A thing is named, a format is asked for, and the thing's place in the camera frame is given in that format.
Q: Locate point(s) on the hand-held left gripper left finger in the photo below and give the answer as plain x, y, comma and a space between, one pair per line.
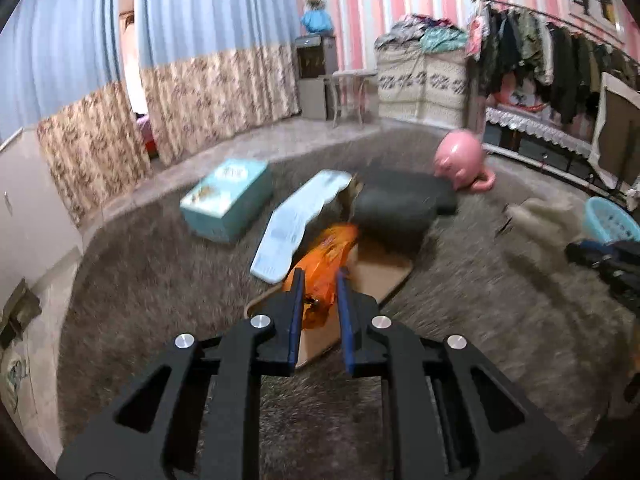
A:
296, 320

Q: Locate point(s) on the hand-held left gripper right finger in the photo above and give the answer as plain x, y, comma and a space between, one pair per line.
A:
345, 325

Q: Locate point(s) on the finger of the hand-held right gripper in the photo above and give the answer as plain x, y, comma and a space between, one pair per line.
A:
622, 285
600, 251

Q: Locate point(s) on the light blue plastic basket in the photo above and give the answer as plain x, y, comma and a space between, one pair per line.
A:
610, 220

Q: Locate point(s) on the orange snack packet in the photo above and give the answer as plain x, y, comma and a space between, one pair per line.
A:
325, 255

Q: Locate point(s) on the white and blue paper strip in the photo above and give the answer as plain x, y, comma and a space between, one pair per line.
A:
285, 230

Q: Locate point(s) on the shaggy brown rug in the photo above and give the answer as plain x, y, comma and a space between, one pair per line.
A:
200, 285

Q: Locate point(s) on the brown board with cream edge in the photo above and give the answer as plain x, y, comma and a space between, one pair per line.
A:
620, 130

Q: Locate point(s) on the black zip case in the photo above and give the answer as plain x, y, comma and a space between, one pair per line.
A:
395, 205

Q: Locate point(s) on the low cabinet with lace cover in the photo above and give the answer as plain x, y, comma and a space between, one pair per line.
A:
540, 130

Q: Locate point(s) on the teal tissue box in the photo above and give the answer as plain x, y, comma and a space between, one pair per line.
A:
220, 205

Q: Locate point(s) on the pink piggy bank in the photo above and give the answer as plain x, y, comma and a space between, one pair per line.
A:
457, 157

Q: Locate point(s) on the row of hanging clothes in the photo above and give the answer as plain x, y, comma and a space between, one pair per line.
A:
550, 55

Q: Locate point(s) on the cloth covered cabinet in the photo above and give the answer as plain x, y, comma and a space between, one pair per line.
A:
425, 90

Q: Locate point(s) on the grey water dispenser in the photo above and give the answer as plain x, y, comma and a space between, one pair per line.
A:
315, 75

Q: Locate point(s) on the small round side table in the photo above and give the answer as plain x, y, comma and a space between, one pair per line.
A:
350, 76

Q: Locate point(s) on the pink hanging bag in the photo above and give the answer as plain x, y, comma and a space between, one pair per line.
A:
476, 35

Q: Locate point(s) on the metal clothes rack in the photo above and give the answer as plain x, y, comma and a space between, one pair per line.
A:
530, 9

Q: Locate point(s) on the brown box on floor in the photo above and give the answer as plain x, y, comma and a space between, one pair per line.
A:
20, 310

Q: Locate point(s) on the pile of folded clothes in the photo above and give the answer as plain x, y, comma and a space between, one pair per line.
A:
425, 35

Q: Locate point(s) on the white cabinet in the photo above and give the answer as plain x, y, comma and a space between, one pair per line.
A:
30, 210

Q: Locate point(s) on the blue and floral curtain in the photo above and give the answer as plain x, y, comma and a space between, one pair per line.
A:
215, 35
65, 60

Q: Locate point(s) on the blue cloth bottle cover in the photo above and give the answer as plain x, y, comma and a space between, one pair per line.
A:
316, 22

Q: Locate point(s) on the small potted plant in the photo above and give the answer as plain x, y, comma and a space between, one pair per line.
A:
315, 4

